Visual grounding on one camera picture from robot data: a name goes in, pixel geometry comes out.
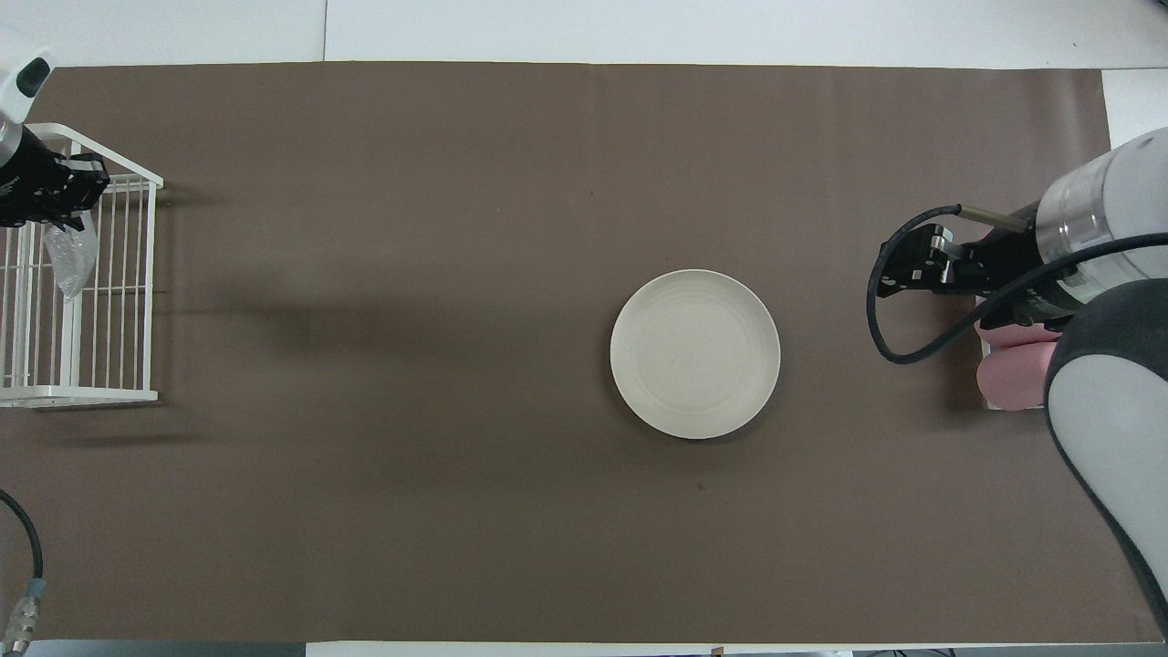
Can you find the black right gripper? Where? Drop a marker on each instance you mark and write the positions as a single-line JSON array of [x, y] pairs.
[[1013, 265]]

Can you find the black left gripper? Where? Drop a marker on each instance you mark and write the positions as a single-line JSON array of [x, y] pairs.
[[27, 182]]

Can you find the clear plastic bag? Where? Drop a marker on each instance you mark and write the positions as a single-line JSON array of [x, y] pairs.
[[71, 260]]

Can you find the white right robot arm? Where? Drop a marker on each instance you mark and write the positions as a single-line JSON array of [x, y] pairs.
[[1113, 420]]

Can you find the cream round plate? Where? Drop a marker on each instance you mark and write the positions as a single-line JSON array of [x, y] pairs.
[[695, 354]]

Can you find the pink cup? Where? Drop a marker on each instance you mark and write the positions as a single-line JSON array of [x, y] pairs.
[[1013, 379], [1004, 336]]

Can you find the brown table mat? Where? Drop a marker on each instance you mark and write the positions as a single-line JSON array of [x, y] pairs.
[[456, 365]]

